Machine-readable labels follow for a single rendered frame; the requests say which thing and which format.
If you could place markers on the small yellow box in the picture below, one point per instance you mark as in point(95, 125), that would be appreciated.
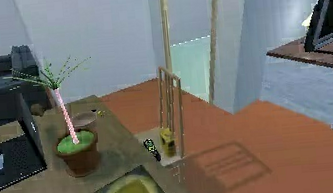
point(168, 142)

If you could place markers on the beige wooden chair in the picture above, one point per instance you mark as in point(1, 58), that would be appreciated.
point(169, 101)

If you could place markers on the black remote control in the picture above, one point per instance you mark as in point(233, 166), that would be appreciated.
point(151, 148)

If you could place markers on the small yellow object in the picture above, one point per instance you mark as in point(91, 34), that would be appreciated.
point(100, 113)

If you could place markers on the potted plant with pink stem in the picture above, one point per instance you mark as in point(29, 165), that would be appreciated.
point(78, 151)

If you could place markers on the grey-brown table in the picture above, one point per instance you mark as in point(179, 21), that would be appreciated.
point(65, 190)

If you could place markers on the dark brown television stand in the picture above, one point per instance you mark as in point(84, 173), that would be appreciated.
point(318, 56)

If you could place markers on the black laptop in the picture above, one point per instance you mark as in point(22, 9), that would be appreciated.
point(15, 154)

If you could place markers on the dark grey sofa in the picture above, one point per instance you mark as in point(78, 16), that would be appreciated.
point(3, 88)

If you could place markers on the beige wooden door frame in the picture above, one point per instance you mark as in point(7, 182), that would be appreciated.
point(190, 42)

